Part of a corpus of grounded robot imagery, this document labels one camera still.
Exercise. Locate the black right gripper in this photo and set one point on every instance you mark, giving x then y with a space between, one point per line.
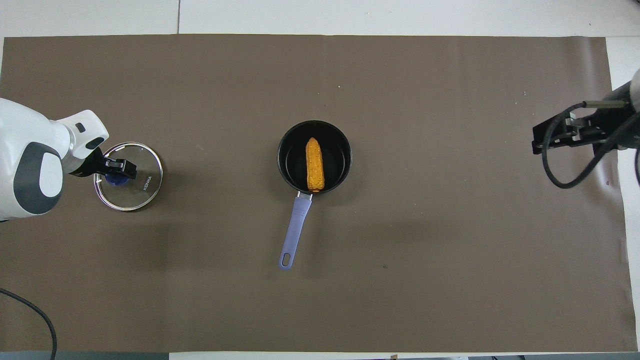
612 125

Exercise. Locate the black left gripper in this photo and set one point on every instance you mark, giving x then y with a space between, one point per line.
92 164

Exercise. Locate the glass lid with blue knob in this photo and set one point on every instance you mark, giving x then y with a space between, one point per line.
140 185

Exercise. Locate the yellow corn cob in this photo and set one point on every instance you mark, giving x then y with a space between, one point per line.
314 165

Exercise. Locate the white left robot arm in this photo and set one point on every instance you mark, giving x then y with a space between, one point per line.
20 150

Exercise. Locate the brown table mat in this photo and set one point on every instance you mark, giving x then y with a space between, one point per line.
425 250

